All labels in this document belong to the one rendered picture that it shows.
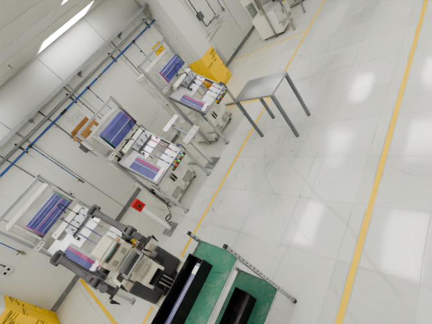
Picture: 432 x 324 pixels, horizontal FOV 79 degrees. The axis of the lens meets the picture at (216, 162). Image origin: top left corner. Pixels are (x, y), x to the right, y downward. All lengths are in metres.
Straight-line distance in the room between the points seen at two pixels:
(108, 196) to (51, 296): 1.96
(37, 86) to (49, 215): 2.47
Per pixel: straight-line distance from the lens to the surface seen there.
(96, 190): 5.67
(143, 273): 2.84
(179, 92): 4.77
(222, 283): 1.95
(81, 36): 6.03
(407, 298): 2.53
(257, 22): 7.50
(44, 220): 4.00
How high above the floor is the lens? 2.40
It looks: 31 degrees down
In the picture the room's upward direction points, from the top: 44 degrees counter-clockwise
